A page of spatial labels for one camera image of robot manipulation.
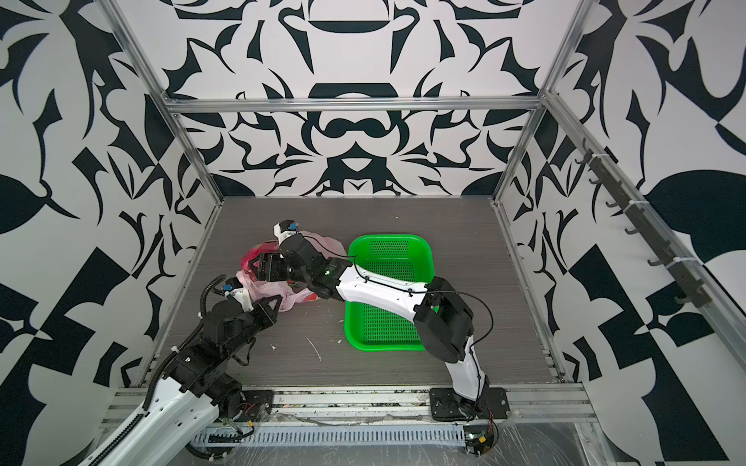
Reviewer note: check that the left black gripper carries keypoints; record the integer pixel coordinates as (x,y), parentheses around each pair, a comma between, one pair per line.
(268,314)

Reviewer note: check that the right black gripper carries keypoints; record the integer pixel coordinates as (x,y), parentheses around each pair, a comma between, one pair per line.
(270,269)

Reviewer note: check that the pink plastic bag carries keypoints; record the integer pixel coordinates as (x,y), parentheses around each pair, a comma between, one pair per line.
(293,293)

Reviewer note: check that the green plastic basket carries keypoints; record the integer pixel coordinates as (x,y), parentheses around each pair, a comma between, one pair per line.
(381,290)

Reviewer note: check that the pink dragon fruit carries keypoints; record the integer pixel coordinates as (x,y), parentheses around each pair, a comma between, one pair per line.
(252,255)

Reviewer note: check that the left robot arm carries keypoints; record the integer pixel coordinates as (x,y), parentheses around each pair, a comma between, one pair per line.
(191,389)

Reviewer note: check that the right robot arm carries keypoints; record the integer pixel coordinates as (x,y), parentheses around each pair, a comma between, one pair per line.
(443,320)

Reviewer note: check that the small circuit board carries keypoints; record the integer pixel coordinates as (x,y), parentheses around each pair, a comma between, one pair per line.
(480,439)

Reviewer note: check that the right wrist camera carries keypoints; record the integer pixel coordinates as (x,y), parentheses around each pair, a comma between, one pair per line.
(284,230)

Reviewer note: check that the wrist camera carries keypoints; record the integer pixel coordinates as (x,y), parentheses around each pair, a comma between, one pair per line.
(234,289)
(284,230)

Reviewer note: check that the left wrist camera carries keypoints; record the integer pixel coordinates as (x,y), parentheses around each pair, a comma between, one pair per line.
(234,289)

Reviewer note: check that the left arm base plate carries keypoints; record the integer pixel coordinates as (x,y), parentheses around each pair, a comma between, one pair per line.
(254,405)

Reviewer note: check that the white slotted cable duct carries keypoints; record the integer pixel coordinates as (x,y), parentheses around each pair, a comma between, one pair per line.
(336,436)

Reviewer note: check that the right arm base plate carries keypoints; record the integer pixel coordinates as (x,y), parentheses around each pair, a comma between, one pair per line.
(448,406)

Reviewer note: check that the black wall hook rail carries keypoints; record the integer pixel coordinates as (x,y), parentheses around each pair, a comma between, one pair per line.
(648,225)

